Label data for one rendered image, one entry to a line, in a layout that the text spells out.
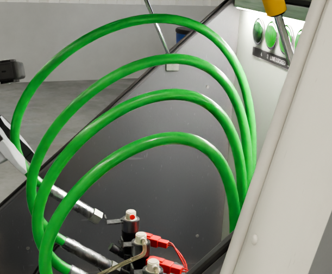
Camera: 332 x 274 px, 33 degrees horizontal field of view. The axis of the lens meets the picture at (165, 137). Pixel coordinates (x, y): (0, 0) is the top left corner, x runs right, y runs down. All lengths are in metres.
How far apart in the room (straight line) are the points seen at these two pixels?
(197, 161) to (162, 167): 0.08
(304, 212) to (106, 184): 0.81
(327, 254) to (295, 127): 0.12
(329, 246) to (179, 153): 0.85
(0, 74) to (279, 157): 0.47
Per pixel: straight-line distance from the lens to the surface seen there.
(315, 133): 0.45
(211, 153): 0.63
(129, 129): 1.19
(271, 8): 0.53
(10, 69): 0.83
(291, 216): 0.46
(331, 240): 0.41
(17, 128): 0.84
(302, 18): 0.89
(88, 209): 0.89
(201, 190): 1.27
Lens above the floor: 1.49
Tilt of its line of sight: 17 degrees down
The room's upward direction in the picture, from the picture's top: 3 degrees clockwise
